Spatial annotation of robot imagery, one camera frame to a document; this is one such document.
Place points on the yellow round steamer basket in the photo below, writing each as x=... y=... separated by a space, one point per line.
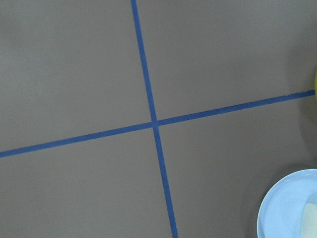
x=315 y=84

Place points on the light blue plate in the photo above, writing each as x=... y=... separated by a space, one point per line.
x=289 y=209

